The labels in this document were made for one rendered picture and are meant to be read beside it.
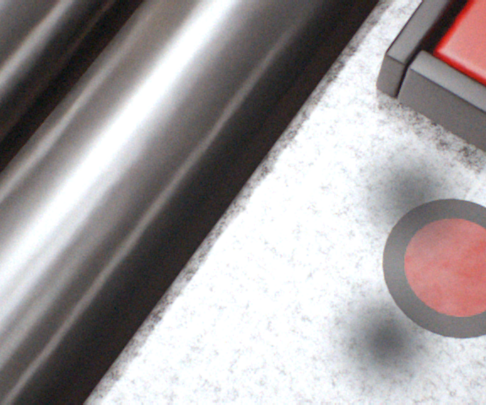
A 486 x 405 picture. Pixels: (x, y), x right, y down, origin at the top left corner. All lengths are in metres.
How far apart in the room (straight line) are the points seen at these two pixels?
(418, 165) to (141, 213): 0.06
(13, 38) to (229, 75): 0.05
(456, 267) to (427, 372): 0.02
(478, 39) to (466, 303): 0.06
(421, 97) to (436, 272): 0.04
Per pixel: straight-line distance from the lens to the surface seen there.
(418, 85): 0.26
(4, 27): 0.28
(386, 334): 0.25
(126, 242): 0.25
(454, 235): 0.26
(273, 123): 0.31
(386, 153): 0.26
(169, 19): 0.27
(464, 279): 0.25
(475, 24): 0.26
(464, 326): 0.25
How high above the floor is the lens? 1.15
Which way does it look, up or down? 69 degrees down
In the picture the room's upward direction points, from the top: 4 degrees clockwise
